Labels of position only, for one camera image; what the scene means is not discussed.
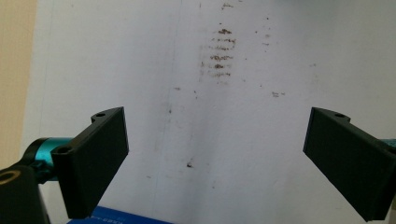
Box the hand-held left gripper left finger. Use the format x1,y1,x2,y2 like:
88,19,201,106
50,106,130,219

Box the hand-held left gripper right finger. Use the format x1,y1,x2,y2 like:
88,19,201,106
303,106,396,222

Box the cardboard box with blue side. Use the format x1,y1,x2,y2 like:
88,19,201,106
66,205,174,224

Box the white table mat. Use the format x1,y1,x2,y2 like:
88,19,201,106
20,0,396,224

